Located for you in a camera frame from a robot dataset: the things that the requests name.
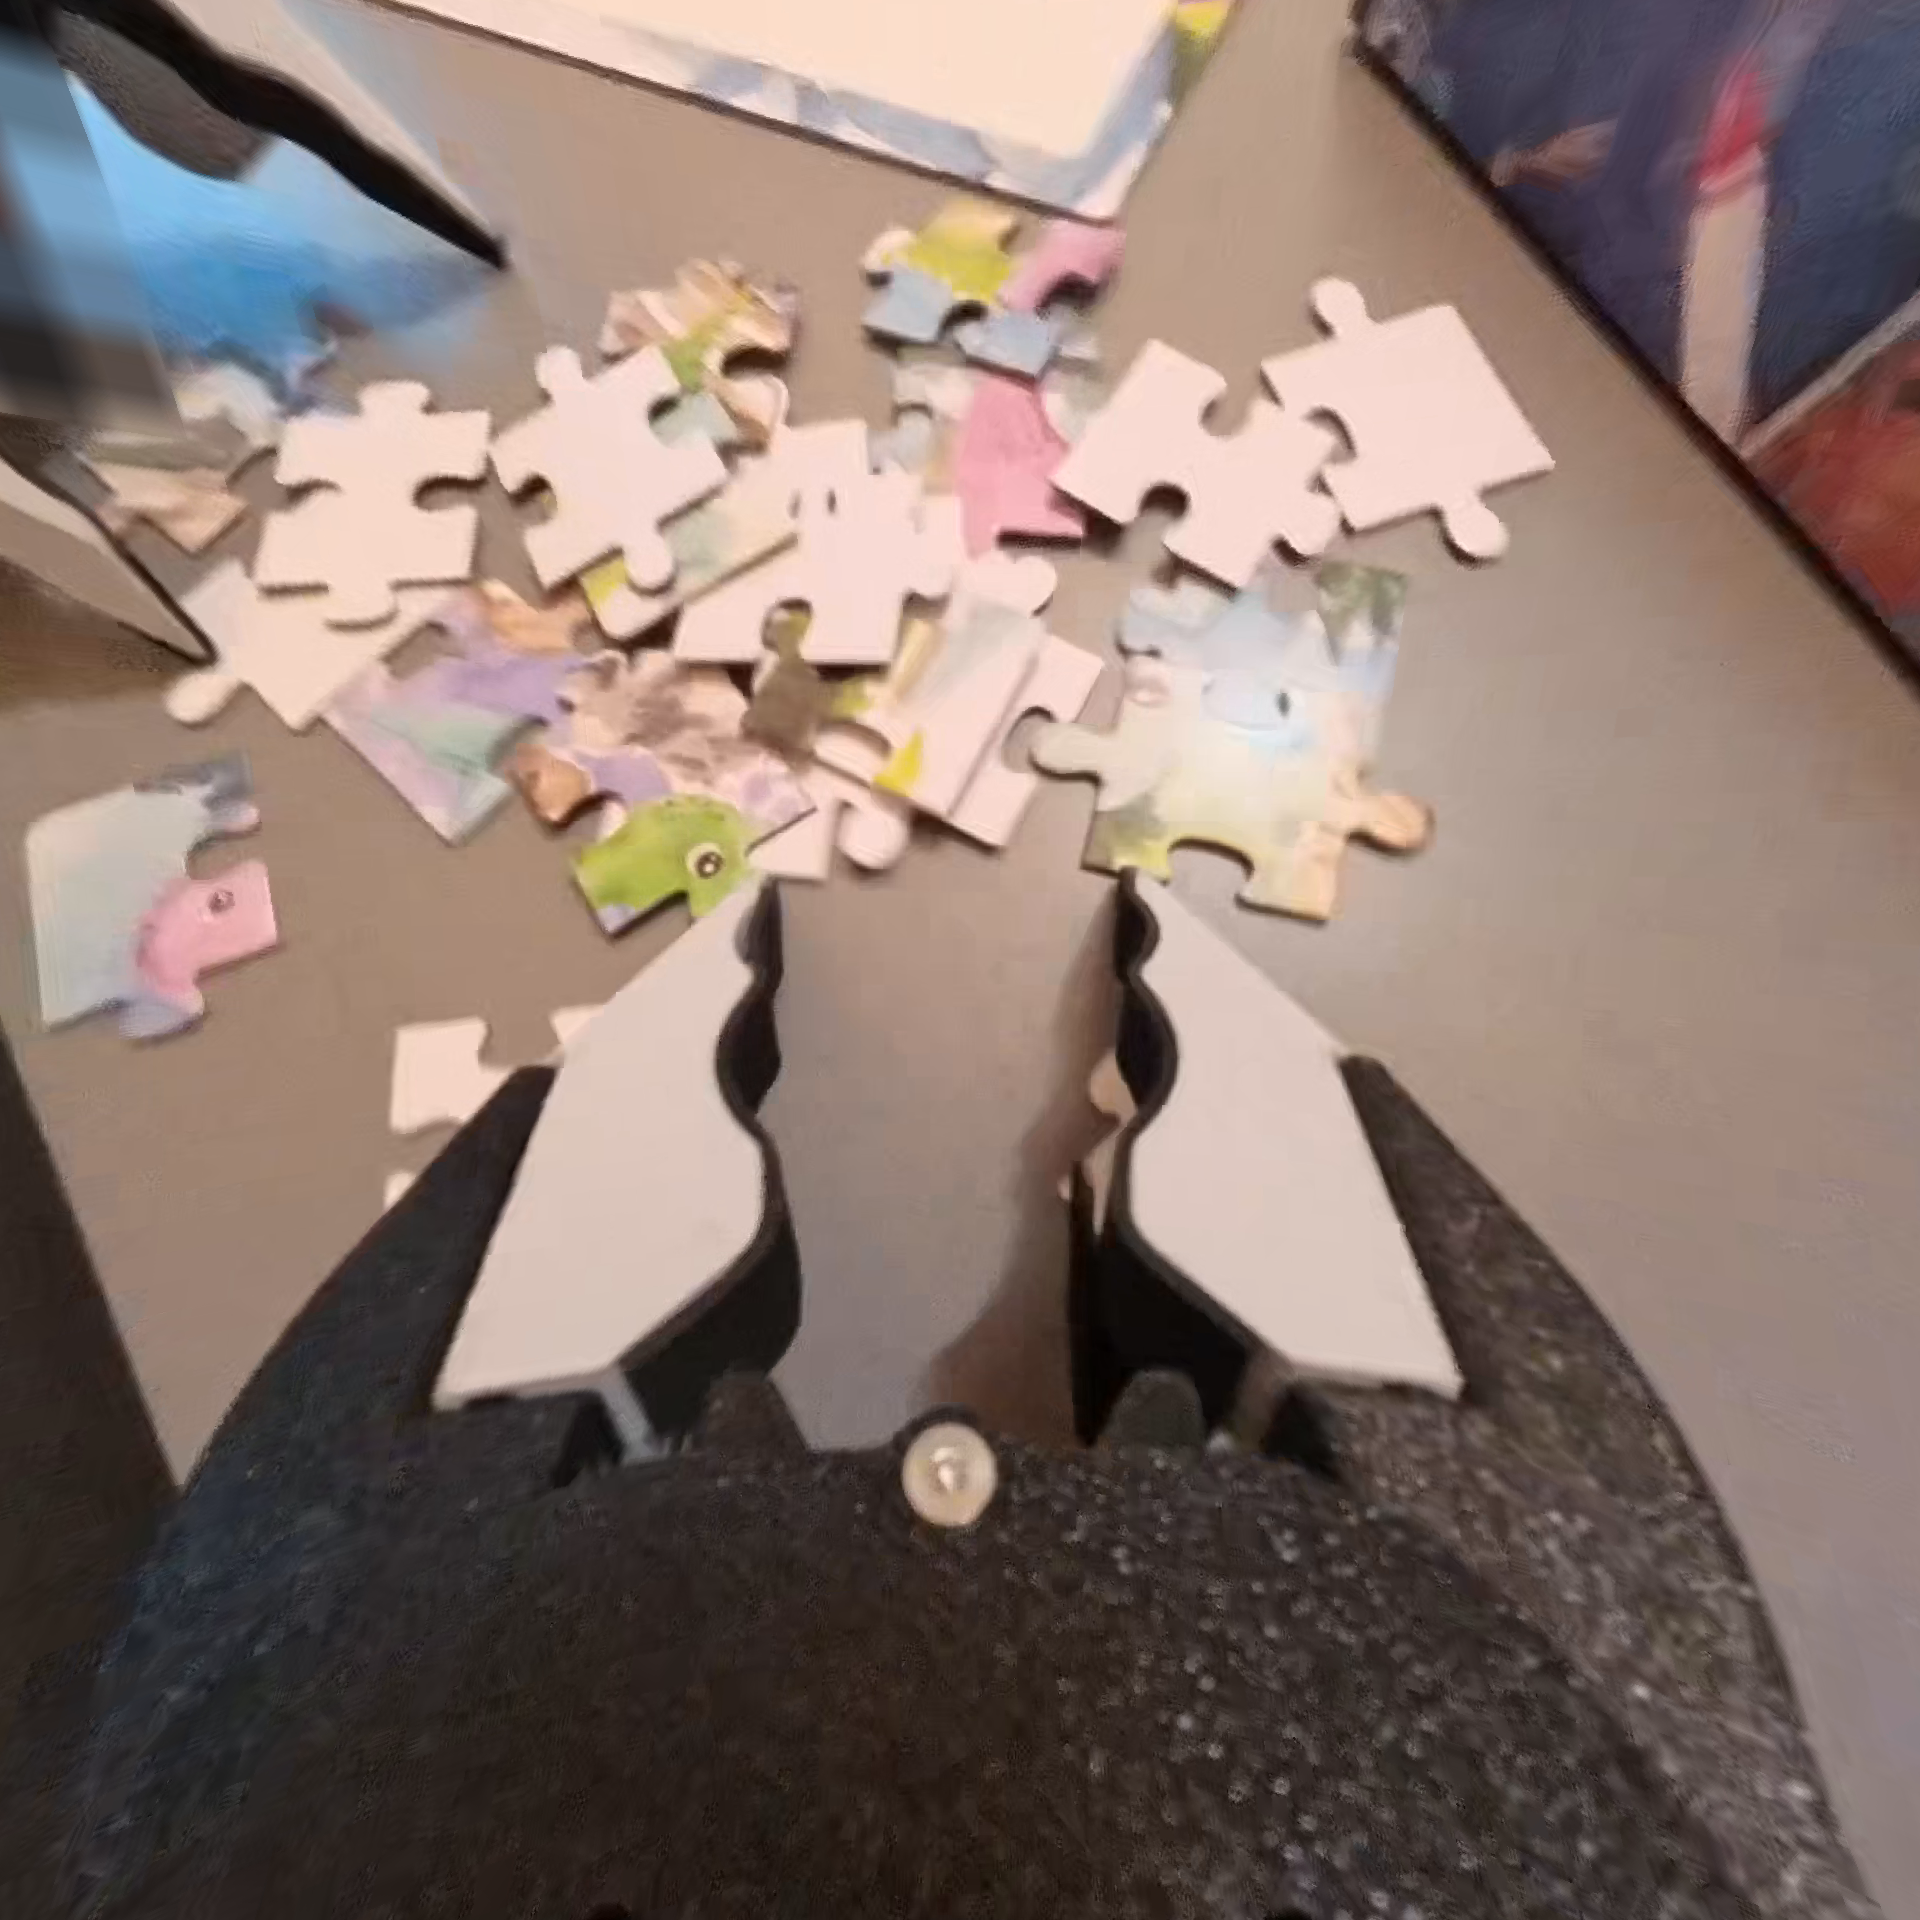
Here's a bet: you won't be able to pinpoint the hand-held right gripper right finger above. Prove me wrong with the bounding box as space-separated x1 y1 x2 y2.
1073 874 1465 1450

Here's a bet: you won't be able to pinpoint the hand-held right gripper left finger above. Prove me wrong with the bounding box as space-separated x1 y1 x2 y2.
433 882 800 1468

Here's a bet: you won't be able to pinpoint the joined printed puzzle pieces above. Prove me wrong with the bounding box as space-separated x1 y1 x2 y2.
862 194 1130 378

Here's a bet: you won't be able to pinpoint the landscape jigsaw puzzle board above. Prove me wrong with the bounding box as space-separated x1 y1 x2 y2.
404 0 1238 222

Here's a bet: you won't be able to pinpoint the grey desk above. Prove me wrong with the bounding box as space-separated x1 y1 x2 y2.
0 0 1920 1920

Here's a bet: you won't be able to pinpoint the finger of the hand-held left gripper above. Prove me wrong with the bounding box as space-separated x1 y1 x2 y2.
0 411 214 664
45 0 509 271

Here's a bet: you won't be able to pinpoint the printed jigsaw puzzle box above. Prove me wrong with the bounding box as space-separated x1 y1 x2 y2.
1350 0 1920 664

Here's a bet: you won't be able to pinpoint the pile of puzzle pieces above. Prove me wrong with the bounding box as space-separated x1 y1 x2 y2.
22 194 1557 1203

